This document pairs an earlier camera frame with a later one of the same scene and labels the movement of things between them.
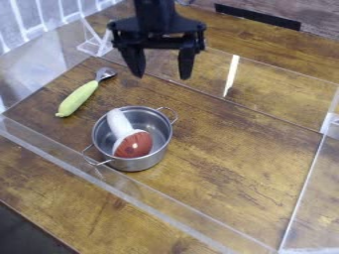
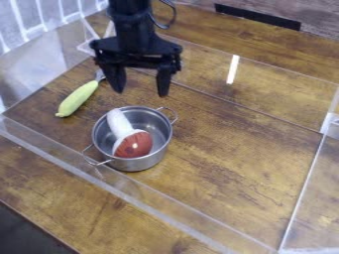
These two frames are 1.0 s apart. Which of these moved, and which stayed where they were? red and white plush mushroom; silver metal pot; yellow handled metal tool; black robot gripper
Moved: black robot gripper
Stayed: silver metal pot; yellow handled metal tool; red and white plush mushroom
